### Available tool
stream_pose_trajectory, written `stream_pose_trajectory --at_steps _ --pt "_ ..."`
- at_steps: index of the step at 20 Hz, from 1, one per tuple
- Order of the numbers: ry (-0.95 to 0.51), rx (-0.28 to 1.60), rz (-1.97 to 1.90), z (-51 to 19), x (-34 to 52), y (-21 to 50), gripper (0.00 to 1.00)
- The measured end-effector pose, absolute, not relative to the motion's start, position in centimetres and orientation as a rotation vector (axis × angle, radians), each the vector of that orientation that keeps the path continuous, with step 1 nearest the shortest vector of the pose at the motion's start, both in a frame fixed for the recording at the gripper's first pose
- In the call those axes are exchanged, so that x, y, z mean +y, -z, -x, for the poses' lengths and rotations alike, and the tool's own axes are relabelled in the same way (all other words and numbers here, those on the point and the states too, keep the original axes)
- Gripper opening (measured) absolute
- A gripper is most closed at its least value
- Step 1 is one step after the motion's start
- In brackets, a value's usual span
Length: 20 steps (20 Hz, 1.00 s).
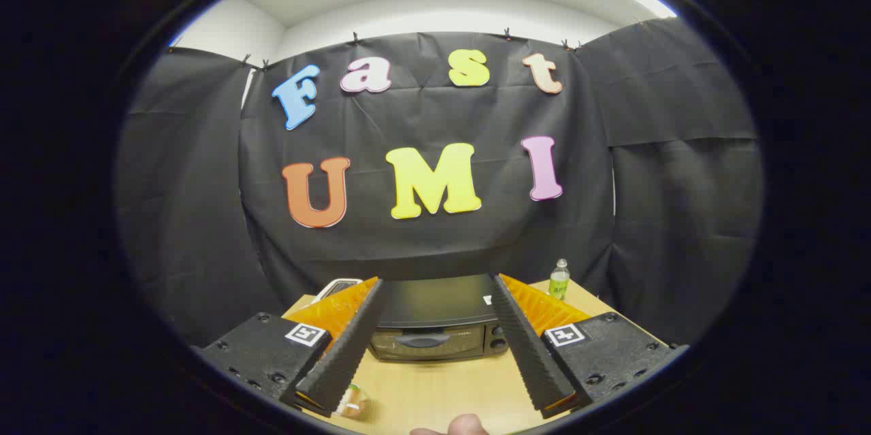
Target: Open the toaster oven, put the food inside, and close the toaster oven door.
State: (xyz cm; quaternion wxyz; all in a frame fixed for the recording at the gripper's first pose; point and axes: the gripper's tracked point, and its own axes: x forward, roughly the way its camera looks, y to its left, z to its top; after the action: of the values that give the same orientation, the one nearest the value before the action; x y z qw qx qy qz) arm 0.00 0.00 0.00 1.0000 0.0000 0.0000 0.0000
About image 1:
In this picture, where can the white bread sandwich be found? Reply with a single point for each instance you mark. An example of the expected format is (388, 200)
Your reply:
(352, 399)

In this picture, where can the black toaster oven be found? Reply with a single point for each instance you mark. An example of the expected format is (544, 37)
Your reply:
(435, 305)

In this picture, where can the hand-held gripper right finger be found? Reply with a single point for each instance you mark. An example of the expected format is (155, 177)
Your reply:
(527, 353)

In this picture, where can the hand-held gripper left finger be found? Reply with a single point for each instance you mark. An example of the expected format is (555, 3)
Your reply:
(347, 353)

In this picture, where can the white toaster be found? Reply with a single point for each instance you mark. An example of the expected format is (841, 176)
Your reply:
(338, 285)

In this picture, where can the green label plastic bottle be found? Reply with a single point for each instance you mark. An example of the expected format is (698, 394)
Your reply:
(559, 282)

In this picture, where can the long ceiling light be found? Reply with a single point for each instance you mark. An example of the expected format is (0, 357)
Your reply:
(650, 2)

